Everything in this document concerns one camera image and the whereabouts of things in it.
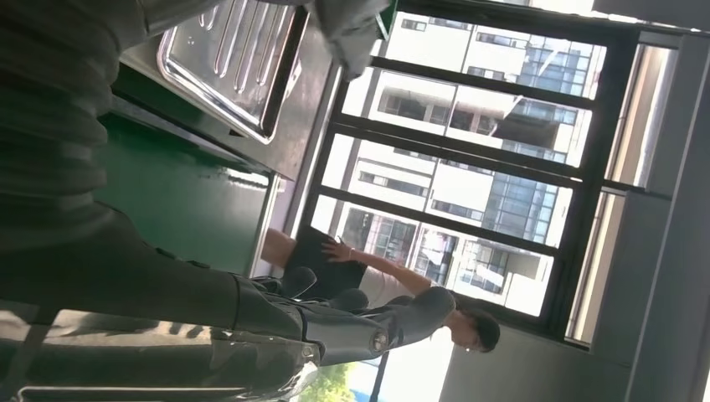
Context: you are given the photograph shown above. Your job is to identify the green conveyor belt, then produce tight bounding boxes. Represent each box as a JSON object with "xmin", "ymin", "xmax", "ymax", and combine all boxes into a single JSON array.
[{"xmin": 91, "ymin": 112, "xmax": 280, "ymax": 279}]

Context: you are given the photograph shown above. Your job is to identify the person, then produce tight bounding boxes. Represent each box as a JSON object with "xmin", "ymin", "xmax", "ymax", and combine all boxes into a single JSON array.
[{"xmin": 260, "ymin": 226, "xmax": 502, "ymax": 356}]

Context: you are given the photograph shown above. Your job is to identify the white electronic scale, steel tray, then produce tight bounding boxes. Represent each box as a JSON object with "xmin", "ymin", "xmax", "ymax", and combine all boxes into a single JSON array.
[{"xmin": 156, "ymin": 0, "xmax": 311, "ymax": 146}]

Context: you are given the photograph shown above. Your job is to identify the black window frame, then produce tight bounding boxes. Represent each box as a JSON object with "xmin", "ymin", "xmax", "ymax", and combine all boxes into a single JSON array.
[{"xmin": 298, "ymin": 0, "xmax": 645, "ymax": 341}]

